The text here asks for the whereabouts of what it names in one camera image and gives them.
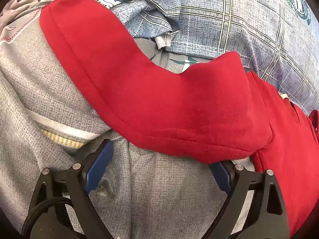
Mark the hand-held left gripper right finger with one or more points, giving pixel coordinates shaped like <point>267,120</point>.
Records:
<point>220,175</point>

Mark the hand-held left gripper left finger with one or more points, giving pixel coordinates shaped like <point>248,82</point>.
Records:
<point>99,164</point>

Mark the blue plaid duvet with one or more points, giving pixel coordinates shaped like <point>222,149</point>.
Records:
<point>224,25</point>

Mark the red sweater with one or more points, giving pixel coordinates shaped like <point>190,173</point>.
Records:
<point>149,92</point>

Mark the lilac grey crumpled cloth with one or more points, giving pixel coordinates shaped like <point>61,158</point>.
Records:
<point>15,12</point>

